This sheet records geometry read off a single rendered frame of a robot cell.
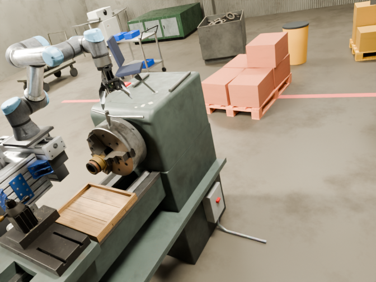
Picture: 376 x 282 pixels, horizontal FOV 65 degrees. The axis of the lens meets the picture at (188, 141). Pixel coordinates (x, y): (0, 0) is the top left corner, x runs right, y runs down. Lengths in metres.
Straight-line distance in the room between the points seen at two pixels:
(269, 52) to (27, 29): 8.77
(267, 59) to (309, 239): 2.52
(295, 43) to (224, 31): 1.39
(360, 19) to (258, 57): 2.11
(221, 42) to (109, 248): 5.02
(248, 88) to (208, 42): 2.52
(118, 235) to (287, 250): 1.26
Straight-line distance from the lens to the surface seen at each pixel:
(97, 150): 1.62
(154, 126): 1.59
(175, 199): 1.87
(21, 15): 11.38
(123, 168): 1.67
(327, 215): 2.60
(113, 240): 1.59
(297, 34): 5.36
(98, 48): 1.36
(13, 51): 1.65
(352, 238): 2.48
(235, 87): 3.82
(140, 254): 1.80
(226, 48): 6.09
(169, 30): 9.00
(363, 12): 5.75
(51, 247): 1.45
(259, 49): 4.17
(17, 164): 2.03
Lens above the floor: 1.87
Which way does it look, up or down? 31 degrees down
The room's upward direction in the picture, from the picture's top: 14 degrees counter-clockwise
